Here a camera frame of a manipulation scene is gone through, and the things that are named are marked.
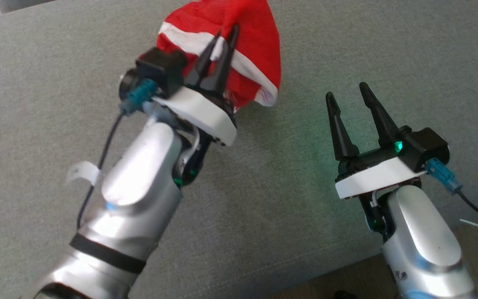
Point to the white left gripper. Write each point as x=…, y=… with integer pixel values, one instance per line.
x=199, y=112

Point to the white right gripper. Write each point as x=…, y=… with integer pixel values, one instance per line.
x=371, y=178

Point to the red shorts with white stripe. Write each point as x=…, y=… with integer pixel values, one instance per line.
x=251, y=45

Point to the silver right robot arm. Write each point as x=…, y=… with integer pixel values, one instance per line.
x=423, y=232

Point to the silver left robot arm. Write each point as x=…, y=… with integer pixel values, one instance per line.
x=139, y=174

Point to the grey fabric ottoman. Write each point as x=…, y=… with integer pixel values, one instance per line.
x=264, y=199

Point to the white zip tie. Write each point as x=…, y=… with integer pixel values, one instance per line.
x=477, y=222

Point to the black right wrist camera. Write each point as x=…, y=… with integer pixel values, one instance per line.
x=425, y=145

